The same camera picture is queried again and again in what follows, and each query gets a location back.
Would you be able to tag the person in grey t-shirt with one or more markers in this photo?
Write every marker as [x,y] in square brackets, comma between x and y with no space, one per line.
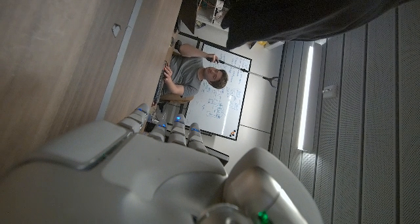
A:
[185,73]

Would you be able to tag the small white paper tag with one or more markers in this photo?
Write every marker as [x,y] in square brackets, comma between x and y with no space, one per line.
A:
[115,30]

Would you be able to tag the black hoodie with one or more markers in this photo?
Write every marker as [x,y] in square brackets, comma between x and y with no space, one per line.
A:
[311,10]

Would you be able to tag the whiteboard with black frame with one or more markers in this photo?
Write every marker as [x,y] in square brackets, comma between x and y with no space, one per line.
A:
[226,112]

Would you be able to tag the white ceiling sensor box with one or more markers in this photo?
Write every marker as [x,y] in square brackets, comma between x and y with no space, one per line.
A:
[330,91]

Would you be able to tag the black keyboard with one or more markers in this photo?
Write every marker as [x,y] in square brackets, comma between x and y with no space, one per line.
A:
[159,86]

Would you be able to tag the long ceiling light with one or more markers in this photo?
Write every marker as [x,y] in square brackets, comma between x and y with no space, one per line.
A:
[308,96]

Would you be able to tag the white shelf cabinet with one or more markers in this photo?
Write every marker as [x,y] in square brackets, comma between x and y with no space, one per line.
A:
[211,8]

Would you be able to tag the long grabber stick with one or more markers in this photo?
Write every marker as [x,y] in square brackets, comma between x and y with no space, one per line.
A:
[249,72]

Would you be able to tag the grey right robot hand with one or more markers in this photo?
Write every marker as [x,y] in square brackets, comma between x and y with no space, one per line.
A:
[147,178]

